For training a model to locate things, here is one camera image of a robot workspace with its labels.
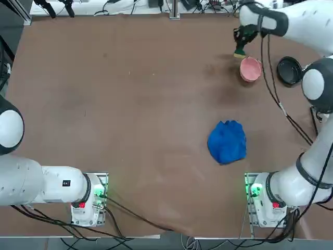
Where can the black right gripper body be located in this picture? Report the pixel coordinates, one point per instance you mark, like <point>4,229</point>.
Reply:
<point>239,35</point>

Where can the green and yellow sponge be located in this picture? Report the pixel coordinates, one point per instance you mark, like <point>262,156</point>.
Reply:
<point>239,53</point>

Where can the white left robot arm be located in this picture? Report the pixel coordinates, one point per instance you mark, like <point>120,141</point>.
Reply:
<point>26,179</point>

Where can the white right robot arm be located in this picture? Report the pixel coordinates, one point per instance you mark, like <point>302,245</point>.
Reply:
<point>307,26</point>

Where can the pink bowl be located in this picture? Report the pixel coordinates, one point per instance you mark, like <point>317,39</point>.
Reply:
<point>250,69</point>

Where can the black electronic device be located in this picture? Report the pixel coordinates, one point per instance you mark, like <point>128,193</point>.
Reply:
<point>190,4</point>

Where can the black power adapter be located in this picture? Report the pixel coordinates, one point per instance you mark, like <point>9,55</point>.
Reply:
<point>155,3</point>

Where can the blue cloth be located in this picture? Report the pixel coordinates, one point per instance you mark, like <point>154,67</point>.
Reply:
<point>227,143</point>

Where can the aluminium rail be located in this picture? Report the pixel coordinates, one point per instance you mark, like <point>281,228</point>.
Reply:
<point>24,17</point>

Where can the aluminium post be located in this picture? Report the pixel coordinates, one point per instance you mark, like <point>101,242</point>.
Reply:
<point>174,9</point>

